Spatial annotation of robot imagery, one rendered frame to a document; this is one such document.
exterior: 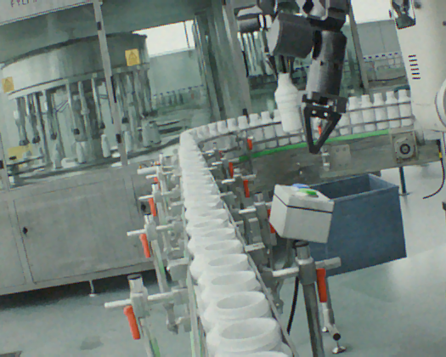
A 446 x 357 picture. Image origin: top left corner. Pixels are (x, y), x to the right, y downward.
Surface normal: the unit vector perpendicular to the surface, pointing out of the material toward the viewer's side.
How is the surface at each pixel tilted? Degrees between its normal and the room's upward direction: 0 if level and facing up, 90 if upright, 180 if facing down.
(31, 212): 90
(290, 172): 89
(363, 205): 90
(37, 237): 90
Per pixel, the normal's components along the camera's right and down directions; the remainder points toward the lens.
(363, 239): 0.08, 0.12
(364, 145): -0.22, 0.18
